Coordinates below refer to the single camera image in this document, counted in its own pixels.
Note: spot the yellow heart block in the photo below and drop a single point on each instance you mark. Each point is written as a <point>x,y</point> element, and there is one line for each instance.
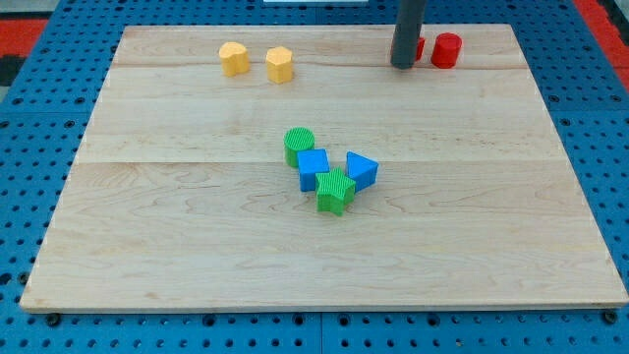
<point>234,58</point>

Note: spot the blue cube block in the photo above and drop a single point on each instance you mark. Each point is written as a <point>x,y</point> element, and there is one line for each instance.
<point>311,162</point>

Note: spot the green star block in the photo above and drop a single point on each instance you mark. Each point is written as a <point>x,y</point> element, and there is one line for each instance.
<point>334,190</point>

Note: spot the light wooden board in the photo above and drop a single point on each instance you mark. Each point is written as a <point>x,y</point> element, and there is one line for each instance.
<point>180,200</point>

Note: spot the red star block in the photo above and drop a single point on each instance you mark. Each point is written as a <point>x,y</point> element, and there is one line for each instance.
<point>420,48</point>

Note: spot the red cylinder block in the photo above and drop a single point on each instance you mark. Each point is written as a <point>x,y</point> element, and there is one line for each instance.
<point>446,50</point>

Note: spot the blue triangle block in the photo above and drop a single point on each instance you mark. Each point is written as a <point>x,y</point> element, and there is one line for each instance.
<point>361,170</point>

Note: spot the green cylinder block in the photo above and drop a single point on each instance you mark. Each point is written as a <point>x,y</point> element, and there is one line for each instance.
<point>295,140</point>

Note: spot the yellow hexagon block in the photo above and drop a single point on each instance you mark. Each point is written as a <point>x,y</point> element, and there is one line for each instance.
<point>279,65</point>

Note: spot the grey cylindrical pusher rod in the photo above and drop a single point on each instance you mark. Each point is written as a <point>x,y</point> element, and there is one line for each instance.
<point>408,26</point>

